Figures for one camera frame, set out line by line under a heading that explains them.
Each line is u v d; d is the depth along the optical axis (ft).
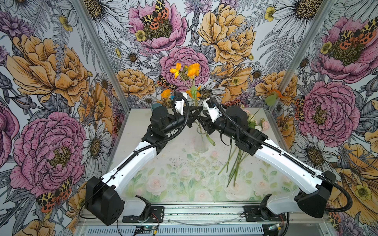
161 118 1.69
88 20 2.49
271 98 3.62
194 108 2.05
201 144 3.11
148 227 2.33
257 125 3.45
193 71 1.89
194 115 2.14
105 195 1.28
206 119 1.93
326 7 2.35
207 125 1.90
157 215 2.43
